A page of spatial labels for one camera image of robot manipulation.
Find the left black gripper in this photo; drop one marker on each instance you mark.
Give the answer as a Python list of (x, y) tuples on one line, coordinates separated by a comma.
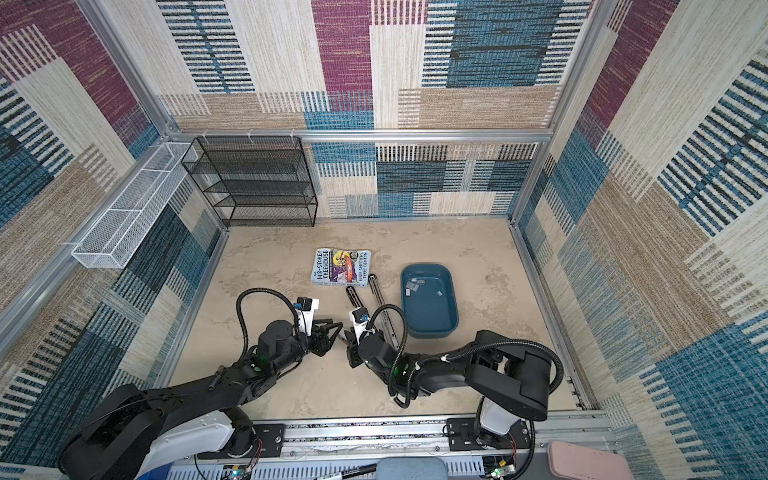
[(319, 338)]

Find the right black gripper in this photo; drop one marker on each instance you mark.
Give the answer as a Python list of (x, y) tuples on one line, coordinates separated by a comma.
[(355, 359)]

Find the teal plastic tray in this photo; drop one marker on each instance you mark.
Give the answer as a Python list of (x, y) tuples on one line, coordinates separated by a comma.
[(431, 318)]

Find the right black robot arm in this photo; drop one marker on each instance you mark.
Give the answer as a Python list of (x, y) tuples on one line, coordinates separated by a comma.
[(515, 377)]

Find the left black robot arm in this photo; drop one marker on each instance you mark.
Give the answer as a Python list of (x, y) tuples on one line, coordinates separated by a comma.
[(132, 431)]

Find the treehouse paperback book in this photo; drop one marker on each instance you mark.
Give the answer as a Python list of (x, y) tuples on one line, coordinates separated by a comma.
[(337, 267)]

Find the staple strips in tray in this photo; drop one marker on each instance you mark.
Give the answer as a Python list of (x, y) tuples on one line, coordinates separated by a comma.
[(424, 287)]

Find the grey blue chair back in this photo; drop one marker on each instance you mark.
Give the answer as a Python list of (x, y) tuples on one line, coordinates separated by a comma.
[(411, 468)]

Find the pink case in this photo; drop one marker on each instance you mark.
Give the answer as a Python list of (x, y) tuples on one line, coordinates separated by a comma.
[(572, 461)]

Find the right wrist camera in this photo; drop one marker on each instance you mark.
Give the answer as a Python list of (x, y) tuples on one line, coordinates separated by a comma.
[(360, 330)]

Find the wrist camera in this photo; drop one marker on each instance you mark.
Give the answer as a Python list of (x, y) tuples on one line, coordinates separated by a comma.
[(306, 308), (360, 330)]

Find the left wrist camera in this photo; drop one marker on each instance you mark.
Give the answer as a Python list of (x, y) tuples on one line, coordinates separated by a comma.
[(306, 308)]

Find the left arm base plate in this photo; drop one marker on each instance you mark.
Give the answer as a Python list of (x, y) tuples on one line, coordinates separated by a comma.
[(269, 440)]

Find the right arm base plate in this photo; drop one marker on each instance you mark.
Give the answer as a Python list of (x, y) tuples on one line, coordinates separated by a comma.
[(465, 434)]

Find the black wire mesh shelf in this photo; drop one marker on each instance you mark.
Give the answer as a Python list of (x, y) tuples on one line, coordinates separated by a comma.
[(254, 181)]

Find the white wire mesh basket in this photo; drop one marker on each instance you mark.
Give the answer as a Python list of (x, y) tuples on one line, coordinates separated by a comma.
[(114, 239)]

